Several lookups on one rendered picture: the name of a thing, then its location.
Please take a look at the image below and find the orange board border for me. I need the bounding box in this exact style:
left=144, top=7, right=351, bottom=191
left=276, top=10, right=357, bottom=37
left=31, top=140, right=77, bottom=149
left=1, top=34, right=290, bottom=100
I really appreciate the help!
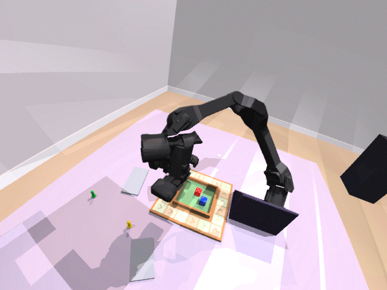
left=149, top=169, right=233, bottom=242

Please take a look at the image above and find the red die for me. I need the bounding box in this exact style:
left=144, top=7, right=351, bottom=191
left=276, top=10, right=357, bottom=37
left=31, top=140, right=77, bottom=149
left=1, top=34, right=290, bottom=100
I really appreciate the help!
left=194, top=187, right=202, bottom=197

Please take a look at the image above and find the blue die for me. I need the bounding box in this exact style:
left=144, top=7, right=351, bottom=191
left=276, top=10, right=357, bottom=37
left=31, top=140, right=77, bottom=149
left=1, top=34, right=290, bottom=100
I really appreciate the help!
left=199, top=196, right=207, bottom=206

